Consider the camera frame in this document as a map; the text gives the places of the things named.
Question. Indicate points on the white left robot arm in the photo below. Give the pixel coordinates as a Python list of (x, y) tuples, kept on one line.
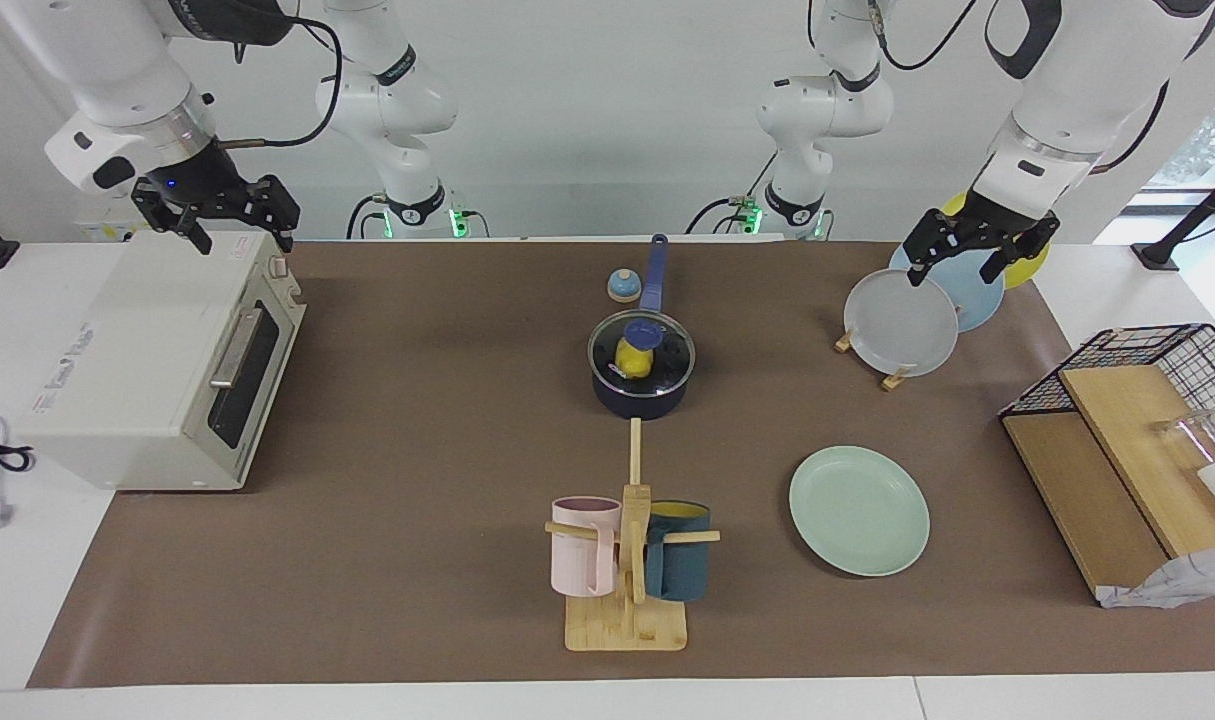
[(1067, 100)]

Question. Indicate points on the brown wooden board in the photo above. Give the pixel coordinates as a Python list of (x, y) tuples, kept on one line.
[(1087, 500)]

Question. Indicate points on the wooden board stand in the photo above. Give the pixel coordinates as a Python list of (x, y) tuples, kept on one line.
[(1137, 450)]

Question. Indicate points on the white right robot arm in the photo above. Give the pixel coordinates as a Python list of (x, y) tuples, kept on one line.
[(97, 70)]

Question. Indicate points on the wooden plate rack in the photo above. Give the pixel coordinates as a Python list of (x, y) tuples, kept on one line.
[(895, 380)]

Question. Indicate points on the white marbled cloth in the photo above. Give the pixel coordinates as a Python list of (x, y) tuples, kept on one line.
[(1187, 580)]

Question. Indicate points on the glass lid with blue knob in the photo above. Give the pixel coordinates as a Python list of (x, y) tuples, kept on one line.
[(672, 350)]

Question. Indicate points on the clear glass cup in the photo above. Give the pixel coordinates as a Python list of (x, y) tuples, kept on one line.
[(1182, 435)]

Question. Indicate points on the yellow plate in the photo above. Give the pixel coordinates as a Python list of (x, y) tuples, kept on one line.
[(1029, 268)]

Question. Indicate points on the wooden mug tree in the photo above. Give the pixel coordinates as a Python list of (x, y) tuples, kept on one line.
[(625, 625)]

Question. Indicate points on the small blue knob toy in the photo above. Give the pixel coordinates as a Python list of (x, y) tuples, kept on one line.
[(624, 288)]

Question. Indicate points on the grey plate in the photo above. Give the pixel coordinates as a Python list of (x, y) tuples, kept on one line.
[(899, 322)]

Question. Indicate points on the yellow lemon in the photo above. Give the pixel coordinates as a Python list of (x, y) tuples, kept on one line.
[(633, 360)]

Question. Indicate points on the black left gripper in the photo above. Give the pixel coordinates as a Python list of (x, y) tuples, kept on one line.
[(987, 225)]

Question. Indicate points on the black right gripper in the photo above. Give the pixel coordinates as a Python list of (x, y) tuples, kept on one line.
[(207, 185)]

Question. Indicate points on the light green plate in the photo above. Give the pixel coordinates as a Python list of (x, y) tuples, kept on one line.
[(859, 512)]

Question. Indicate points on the brown table mat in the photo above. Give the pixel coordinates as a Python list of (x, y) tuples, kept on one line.
[(417, 560)]

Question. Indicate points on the beige toaster oven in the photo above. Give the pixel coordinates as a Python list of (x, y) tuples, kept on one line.
[(127, 350)]

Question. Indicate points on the pink mug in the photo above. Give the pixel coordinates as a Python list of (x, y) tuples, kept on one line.
[(575, 555)]

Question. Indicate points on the dark teal mug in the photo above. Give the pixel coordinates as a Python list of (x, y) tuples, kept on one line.
[(679, 560)]

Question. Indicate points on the black desk stand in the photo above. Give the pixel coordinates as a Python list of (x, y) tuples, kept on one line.
[(1192, 215)]

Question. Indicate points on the light blue plate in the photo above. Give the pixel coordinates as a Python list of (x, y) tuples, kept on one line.
[(972, 295)]

